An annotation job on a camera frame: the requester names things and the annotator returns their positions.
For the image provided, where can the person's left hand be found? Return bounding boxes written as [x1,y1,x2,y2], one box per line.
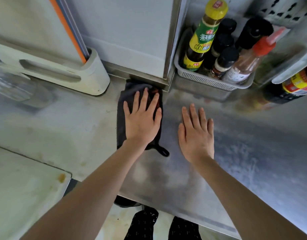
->
[123,88,163,148]

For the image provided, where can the person's right hand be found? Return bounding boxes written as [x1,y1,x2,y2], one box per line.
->
[178,103,215,165]

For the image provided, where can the dark blue towel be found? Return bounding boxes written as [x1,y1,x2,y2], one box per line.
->
[116,81,170,158]

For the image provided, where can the red cap sauce bottle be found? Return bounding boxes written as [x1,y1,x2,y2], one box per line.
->
[221,27,287,85]

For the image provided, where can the yellow cap soy sauce bottle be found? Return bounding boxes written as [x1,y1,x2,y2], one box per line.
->
[182,0,229,72]

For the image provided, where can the large yellow cap oil bottle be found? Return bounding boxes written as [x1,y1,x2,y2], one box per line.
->
[262,63,307,105]

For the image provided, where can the white top oil dispenser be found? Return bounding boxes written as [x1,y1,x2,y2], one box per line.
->
[253,45,307,85]

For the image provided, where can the black cap grinder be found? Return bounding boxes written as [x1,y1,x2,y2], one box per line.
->
[234,17,275,52]

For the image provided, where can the person's right forearm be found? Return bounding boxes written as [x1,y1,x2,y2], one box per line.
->
[193,156,307,240]

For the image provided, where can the person's left forearm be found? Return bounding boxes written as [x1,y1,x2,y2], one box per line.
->
[19,140,148,240]

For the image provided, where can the grey perforated plastic tray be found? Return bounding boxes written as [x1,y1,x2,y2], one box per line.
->
[174,27,256,92]

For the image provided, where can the white cutting board holder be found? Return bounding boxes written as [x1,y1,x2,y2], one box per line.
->
[0,42,111,96]

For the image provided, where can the black trash bin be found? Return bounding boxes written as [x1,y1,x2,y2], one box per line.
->
[114,196,143,209]

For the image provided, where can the black patterned trousers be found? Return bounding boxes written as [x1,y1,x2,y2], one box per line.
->
[124,207,203,240]

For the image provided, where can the orange-rimmed white cutting board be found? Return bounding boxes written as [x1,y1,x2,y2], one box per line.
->
[48,0,88,64]

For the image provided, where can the clear glass jar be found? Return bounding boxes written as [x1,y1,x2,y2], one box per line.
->
[0,47,37,102]

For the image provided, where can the steel wall trim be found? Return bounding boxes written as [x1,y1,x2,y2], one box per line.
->
[163,0,189,92]

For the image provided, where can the grey triple wall socket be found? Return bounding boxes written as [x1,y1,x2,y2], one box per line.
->
[246,0,307,27]

